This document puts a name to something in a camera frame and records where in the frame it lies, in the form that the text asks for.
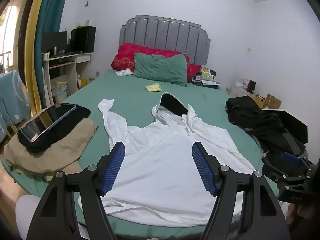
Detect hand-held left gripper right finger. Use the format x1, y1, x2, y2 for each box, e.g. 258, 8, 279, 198
192, 141, 292, 240

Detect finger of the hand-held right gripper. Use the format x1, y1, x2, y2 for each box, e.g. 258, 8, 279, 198
279, 132, 313, 172
261, 156, 304, 184

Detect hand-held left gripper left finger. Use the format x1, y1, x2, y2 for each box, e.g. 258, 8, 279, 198
26, 141, 125, 240

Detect white hoodie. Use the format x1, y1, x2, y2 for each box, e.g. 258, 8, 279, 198
77, 92, 258, 227

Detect pile of black clothes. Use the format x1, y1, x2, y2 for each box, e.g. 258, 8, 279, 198
225, 95, 307, 160

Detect person's right hand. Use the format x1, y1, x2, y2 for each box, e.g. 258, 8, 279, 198
286, 201, 320, 230

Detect black panel with white edge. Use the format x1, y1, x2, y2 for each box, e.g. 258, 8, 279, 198
261, 108, 308, 143

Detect beige folded cloth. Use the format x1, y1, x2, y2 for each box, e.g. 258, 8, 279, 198
4, 117, 99, 180

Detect black folded cloth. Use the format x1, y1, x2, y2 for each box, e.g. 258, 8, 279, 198
17, 104, 92, 153

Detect cardboard boxes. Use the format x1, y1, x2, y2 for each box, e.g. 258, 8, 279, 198
251, 94, 282, 109

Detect tablet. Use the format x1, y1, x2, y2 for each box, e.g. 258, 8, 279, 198
21, 104, 77, 143

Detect white nightstand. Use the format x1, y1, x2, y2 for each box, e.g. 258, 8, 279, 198
229, 84, 252, 98

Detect trash bin with bag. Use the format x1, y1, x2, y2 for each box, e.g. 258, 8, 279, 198
51, 81, 68, 103

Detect yellow-green snack bag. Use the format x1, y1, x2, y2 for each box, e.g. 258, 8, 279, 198
200, 65, 213, 79

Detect green pillow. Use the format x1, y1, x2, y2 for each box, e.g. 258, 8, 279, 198
132, 52, 190, 87

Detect beige computer desk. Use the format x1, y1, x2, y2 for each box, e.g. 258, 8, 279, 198
41, 51, 94, 100

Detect red pillow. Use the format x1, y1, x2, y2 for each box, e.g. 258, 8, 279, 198
111, 43, 202, 80

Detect light blue printed cloth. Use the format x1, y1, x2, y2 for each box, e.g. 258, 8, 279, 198
0, 71, 30, 137

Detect black computer tower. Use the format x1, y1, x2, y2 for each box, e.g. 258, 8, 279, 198
70, 26, 97, 53

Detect grey padded headboard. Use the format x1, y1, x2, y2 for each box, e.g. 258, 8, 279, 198
119, 15, 211, 67

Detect black monitor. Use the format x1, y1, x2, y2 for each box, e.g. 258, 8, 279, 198
42, 31, 68, 53

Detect yellow curtain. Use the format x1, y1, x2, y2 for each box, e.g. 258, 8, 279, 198
25, 0, 50, 115

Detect teal curtain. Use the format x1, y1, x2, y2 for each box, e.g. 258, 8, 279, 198
34, 0, 73, 108

